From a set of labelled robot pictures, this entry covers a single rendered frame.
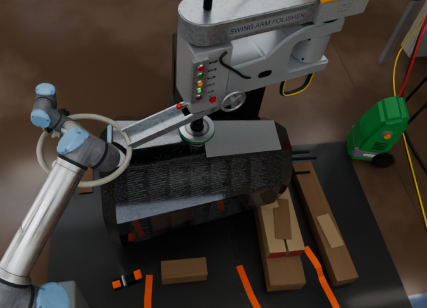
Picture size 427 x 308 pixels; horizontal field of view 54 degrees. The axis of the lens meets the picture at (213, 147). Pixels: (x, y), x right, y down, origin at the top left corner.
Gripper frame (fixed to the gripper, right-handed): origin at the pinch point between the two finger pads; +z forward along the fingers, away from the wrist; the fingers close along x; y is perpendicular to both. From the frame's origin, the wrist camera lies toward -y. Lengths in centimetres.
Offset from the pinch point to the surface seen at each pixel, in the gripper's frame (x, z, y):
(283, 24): 78, -83, -75
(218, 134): 69, -2, -63
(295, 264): 153, 60, -58
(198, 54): 57, -71, -39
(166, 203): 69, 20, -16
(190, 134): 57, -3, -50
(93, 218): 19, 88, -7
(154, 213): 67, 24, -9
